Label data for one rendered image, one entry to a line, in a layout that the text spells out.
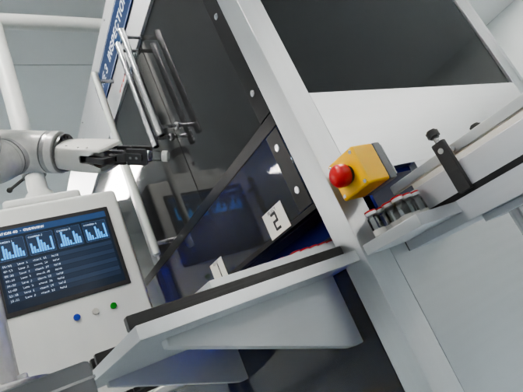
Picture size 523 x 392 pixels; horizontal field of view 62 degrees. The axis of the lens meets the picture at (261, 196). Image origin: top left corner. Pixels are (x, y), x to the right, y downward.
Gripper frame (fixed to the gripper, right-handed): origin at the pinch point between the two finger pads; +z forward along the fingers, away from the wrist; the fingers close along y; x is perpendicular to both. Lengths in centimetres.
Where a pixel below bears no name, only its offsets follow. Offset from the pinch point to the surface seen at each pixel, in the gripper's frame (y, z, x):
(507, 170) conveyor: 15, 62, 3
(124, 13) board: -70, -30, 30
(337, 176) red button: 9.7, 37.8, 0.1
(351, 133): -9.9, 41.4, 3.7
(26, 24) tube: -118, -96, 29
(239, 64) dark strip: -19.7, 16.7, 16.6
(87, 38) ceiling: -205, -112, 24
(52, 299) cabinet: -36, -48, -59
